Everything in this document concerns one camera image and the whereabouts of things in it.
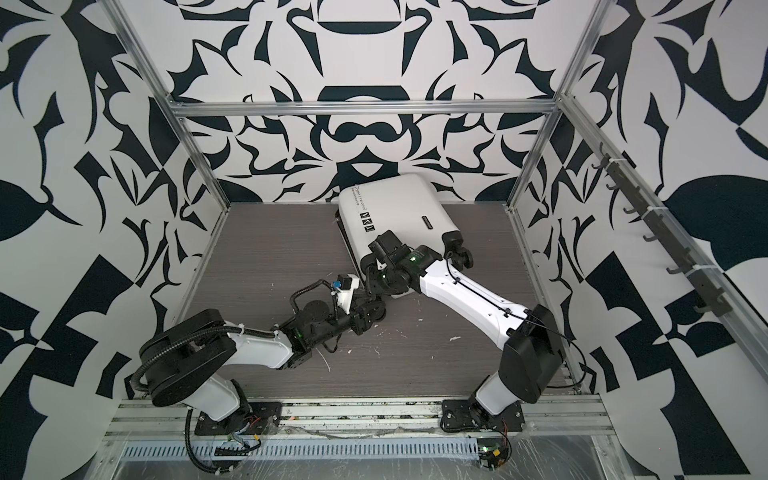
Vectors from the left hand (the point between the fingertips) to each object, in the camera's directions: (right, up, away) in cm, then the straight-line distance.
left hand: (382, 296), depth 79 cm
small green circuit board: (+26, -35, -8) cm, 44 cm away
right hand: (-3, +3, +1) cm, 4 cm away
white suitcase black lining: (+7, +25, +14) cm, 30 cm away
